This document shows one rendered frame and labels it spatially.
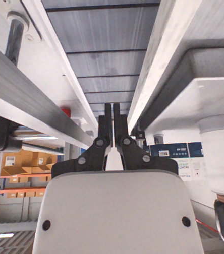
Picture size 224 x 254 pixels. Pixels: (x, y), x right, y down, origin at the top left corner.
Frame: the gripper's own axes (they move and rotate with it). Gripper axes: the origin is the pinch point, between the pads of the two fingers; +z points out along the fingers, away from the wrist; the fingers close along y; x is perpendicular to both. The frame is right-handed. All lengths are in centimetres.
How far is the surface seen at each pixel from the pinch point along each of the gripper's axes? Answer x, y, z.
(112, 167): -18.2, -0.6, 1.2
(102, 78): 1.4, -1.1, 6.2
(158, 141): -37.9, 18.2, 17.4
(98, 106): -6.6, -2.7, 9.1
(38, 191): -661, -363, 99
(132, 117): -4.7, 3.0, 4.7
